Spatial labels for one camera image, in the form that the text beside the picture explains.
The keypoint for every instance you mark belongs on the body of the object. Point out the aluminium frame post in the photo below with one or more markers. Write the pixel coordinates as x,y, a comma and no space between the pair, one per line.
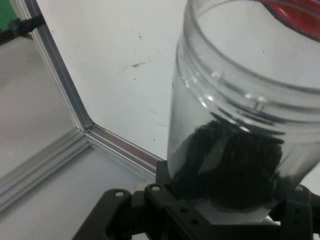
37,170

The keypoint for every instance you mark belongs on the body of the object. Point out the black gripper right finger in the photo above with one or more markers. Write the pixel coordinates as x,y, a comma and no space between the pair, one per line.
300,217

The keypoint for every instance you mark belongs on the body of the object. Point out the tall clear plastic jar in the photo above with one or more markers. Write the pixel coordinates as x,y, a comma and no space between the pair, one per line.
225,87

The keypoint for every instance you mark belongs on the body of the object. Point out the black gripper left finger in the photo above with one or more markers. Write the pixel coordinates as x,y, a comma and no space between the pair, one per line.
150,215

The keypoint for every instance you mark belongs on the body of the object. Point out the aluminium frame rail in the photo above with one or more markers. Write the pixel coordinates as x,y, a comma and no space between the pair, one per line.
57,75
120,150

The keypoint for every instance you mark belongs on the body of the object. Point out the black tripod stand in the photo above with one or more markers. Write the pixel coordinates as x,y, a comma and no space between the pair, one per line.
27,25

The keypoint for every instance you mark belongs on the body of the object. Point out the red bowl with black rim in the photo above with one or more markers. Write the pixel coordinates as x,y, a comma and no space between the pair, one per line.
295,15

